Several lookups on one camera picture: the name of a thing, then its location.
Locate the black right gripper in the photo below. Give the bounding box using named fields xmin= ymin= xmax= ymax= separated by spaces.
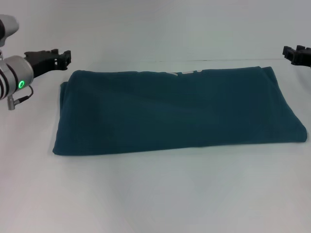
xmin=282 ymin=44 xmax=311 ymax=68

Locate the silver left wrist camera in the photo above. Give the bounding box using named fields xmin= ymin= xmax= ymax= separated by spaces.
xmin=0 ymin=14 xmax=20 ymax=48

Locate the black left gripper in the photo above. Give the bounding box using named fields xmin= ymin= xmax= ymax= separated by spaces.
xmin=23 ymin=48 xmax=72 ymax=79

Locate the blue t-shirt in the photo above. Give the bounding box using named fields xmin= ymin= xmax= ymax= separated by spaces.
xmin=52 ymin=66 xmax=307 ymax=156

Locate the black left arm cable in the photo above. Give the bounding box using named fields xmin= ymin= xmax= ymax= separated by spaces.
xmin=6 ymin=86 xmax=34 ymax=111

